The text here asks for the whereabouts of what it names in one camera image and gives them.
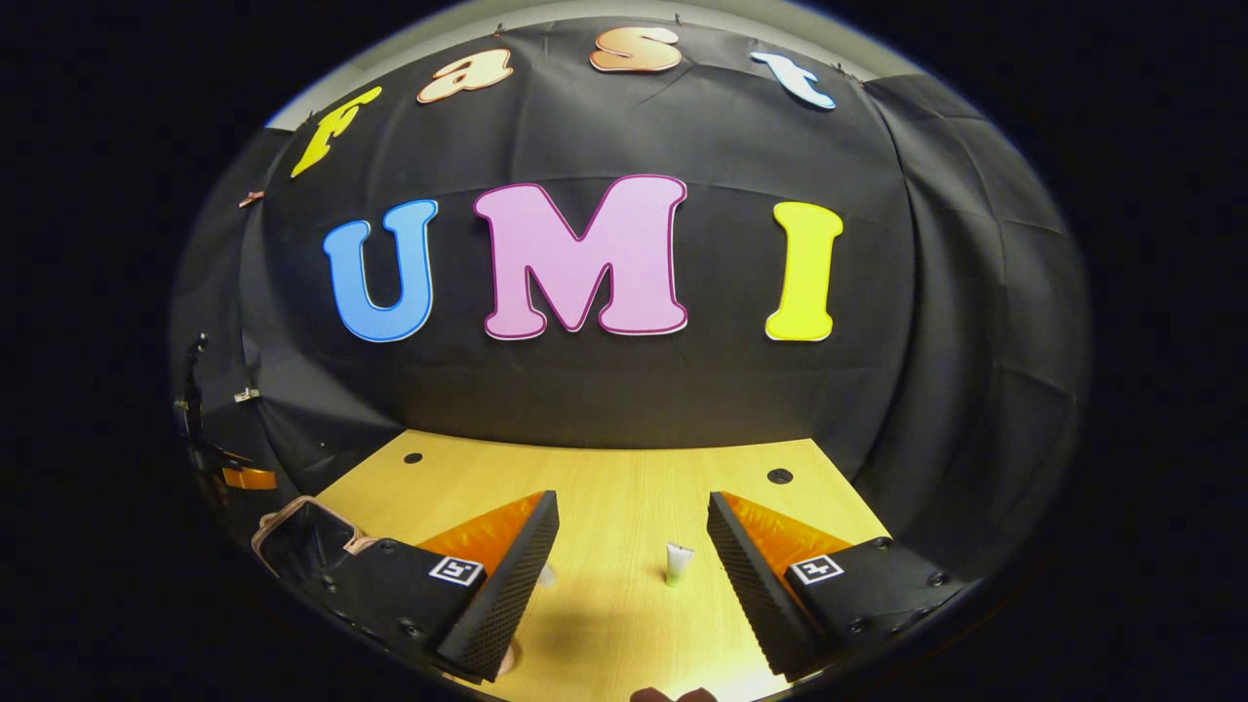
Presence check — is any black backdrop cloth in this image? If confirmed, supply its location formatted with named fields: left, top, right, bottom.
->
left=171, top=15, right=1093, bottom=586

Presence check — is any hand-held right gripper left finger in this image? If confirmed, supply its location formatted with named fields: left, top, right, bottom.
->
left=300, top=490, right=561, bottom=683

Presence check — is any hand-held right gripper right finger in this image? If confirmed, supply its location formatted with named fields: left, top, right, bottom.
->
left=707, top=490, right=979, bottom=682

